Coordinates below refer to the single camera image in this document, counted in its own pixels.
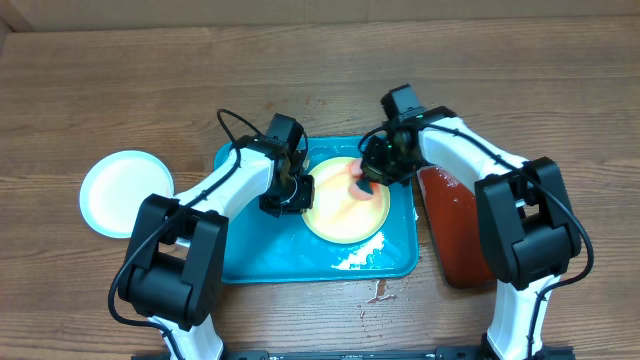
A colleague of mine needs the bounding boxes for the dark cleaning sponge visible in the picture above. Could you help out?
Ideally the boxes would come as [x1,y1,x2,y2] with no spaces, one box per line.
[348,158,374,201]

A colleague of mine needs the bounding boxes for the yellow plate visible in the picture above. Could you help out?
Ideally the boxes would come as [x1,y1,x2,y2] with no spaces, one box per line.
[303,157,391,244]

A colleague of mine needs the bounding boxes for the light blue plate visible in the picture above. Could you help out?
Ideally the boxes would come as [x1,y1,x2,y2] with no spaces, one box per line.
[79,150,174,238]

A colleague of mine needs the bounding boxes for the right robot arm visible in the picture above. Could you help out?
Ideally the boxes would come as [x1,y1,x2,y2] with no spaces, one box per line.
[355,84,593,359]

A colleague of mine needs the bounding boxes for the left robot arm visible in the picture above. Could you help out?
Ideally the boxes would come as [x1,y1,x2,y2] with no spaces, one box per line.
[107,114,314,359]

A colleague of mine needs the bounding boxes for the teal plastic tray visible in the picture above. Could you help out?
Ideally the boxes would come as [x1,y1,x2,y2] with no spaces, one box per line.
[223,137,419,284]

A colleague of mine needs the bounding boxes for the black tray with red water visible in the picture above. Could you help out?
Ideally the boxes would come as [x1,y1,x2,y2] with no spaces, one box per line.
[417,166,495,289]

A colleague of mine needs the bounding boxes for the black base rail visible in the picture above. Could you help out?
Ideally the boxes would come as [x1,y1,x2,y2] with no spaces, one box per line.
[131,346,576,360]

